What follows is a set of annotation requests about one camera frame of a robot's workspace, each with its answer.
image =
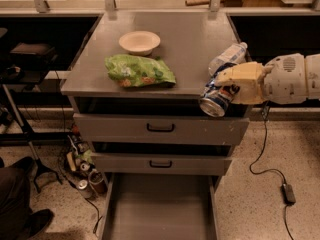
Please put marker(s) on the green chip bag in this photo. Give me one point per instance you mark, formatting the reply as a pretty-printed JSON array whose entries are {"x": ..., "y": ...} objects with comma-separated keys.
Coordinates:
[{"x": 137, "y": 71}]

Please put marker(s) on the brown cup on floor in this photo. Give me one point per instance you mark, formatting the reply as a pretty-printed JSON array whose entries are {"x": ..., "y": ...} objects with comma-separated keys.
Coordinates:
[{"x": 97, "y": 182}]

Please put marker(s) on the silver can on floor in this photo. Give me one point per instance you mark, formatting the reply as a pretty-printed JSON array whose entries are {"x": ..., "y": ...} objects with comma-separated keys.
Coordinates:
[{"x": 84, "y": 189}]

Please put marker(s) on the grey drawer cabinet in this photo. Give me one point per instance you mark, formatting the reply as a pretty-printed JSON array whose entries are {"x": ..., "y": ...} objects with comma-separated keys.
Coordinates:
[{"x": 189, "y": 40}]

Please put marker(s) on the grey bottom drawer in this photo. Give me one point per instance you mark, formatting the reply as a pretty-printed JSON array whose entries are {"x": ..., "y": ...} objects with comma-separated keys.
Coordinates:
[{"x": 160, "y": 207}]

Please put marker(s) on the grey top drawer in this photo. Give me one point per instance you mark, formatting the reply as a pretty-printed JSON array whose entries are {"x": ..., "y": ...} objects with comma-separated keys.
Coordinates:
[{"x": 161, "y": 129}]

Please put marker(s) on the black tripod stand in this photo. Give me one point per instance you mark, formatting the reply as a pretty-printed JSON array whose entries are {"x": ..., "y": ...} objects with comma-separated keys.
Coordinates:
[{"x": 26, "y": 78}]

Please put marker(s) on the blue pepsi can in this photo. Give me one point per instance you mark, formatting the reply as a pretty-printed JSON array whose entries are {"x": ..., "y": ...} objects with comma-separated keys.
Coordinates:
[{"x": 215, "y": 99}]

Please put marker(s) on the grey middle drawer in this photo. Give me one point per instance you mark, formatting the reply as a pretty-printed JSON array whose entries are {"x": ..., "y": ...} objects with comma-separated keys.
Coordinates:
[{"x": 161, "y": 164}]

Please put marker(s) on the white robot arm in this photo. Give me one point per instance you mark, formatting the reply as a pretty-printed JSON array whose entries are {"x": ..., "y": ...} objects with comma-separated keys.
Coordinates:
[{"x": 286, "y": 79}]

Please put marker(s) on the grey drawer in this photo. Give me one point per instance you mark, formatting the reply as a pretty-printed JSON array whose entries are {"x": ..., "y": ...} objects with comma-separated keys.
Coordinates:
[
  {"x": 161, "y": 164},
  {"x": 161, "y": 129},
  {"x": 160, "y": 207}
]

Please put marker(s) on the black box on shelf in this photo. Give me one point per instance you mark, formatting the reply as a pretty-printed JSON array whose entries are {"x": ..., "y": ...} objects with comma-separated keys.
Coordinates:
[{"x": 33, "y": 57}]

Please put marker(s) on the person leg with shoe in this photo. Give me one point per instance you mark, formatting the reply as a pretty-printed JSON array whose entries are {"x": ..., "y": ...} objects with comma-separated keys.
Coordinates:
[{"x": 17, "y": 220}]

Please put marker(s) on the clutter pile on floor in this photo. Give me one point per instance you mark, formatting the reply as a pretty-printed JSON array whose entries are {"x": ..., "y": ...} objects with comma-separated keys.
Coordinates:
[{"x": 79, "y": 155}]

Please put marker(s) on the clear plastic water bottle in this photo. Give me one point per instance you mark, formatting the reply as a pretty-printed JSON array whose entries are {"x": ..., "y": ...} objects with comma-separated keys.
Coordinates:
[{"x": 233, "y": 54}]

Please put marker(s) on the white paper bowl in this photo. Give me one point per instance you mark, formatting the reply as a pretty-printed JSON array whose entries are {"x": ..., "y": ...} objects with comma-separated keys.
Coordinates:
[{"x": 140, "y": 43}]

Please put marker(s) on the wooden stick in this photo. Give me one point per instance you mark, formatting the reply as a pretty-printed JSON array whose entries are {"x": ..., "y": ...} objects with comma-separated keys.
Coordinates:
[{"x": 197, "y": 2}]

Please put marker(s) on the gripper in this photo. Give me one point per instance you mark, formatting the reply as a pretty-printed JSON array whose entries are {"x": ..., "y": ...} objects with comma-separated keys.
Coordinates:
[{"x": 285, "y": 80}]

